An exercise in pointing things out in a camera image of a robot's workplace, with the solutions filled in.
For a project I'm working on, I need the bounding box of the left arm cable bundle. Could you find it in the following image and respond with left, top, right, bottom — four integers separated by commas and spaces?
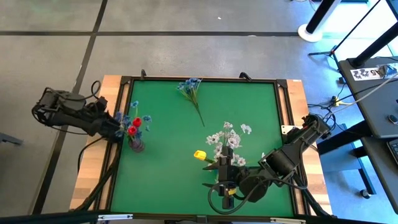
74, 135, 121, 212

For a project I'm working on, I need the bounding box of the blue artificial flower bunch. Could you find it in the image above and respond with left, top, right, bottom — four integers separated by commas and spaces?
113, 100, 154, 141
175, 77, 206, 128

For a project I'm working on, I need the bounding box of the black keyboard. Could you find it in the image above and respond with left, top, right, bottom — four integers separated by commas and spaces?
386, 138, 398, 166

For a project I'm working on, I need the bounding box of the black pole white base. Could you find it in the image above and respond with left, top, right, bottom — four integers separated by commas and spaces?
297, 0, 343, 44

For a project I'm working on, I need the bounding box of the red artificial tulip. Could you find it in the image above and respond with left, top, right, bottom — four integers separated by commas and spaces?
127, 126, 138, 144
132, 117, 143, 141

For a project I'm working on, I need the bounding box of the thin black tripod stand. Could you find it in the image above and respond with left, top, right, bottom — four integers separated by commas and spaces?
307, 0, 384, 57

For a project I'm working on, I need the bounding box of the purple ribbed glass vase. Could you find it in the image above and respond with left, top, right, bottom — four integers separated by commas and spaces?
128, 138, 146, 154

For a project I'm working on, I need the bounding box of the black table frame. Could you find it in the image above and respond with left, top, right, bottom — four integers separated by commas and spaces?
104, 75, 301, 218

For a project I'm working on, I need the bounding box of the yellow artificial tulip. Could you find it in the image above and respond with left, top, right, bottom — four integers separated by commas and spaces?
193, 149, 218, 165

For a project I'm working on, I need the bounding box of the white mounting plate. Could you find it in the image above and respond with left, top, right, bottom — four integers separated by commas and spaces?
280, 124, 296, 136

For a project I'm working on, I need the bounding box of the right arm cable loop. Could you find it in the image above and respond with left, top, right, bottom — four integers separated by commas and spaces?
206, 179, 308, 216

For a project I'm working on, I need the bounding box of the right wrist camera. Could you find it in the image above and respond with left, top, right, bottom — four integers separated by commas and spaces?
217, 184, 238, 210

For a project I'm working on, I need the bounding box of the black slanted pole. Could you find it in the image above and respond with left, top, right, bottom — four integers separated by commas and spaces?
351, 21, 398, 68

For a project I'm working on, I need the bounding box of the dark grey desk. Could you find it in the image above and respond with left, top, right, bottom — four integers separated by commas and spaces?
337, 57, 398, 140
360, 136, 398, 215

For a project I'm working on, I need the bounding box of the green table mat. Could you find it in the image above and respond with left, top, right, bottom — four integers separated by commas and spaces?
110, 79, 295, 218

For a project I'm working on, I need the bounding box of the grey floor object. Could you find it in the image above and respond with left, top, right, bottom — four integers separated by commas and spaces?
0, 132, 24, 147

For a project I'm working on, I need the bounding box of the black rig beam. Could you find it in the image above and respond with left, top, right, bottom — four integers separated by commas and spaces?
0, 210, 398, 224

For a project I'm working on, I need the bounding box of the printed marker paper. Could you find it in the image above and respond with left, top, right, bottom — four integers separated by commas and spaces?
349, 65, 388, 82

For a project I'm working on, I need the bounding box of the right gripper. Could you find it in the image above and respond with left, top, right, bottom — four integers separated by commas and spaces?
214, 145, 243, 187

